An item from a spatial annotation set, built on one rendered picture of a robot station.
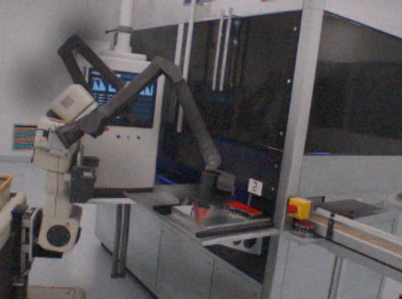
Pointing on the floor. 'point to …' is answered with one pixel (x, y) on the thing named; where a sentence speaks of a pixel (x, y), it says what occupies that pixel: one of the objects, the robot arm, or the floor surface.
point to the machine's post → (293, 144)
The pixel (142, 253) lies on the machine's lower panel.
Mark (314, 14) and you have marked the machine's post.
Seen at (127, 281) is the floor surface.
